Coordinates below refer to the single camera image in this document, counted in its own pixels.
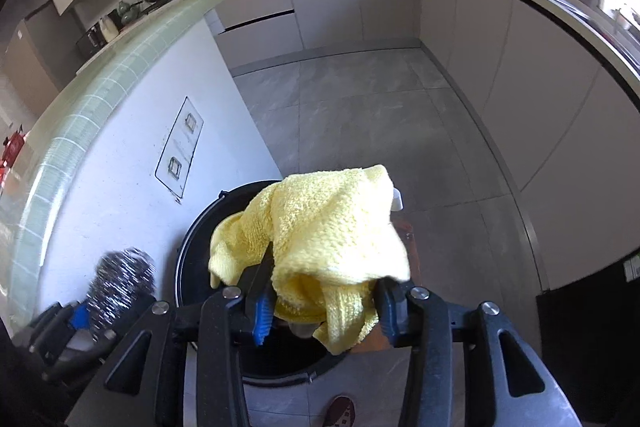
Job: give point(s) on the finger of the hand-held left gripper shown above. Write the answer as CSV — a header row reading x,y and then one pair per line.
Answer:
x,y
85,359
79,317

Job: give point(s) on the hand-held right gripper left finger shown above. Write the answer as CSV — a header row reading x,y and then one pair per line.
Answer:
x,y
262,317

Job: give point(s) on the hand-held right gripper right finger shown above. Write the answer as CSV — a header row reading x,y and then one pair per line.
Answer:
x,y
392,312

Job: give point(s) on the steel wool scrubber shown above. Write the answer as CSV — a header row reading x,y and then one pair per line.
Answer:
x,y
117,277

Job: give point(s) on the black plastic bucket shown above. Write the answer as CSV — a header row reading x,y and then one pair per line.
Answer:
x,y
195,257

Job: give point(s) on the yellow towel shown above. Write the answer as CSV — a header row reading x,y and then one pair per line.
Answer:
x,y
330,227

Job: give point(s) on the brown wooden stool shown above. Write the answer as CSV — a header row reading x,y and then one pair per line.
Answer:
x,y
375,343

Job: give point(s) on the patterned red slipper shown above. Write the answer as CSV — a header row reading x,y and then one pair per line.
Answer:
x,y
341,412

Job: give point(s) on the white table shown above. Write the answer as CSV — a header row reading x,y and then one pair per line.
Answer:
x,y
125,207

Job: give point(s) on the red container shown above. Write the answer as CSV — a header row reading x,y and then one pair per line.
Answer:
x,y
12,147

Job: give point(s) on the clear socket cover panel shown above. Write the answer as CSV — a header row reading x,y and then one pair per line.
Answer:
x,y
180,147

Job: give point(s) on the beige refrigerator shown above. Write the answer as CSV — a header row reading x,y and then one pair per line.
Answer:
x,y
27,67

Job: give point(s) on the kitchen counter cabinets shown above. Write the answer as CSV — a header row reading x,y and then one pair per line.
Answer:
x,y
525,82

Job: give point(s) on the black microwave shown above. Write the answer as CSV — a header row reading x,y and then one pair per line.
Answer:
x,y
90,41

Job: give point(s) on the white jug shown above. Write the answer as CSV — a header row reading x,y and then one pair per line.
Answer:
x,y
106,30

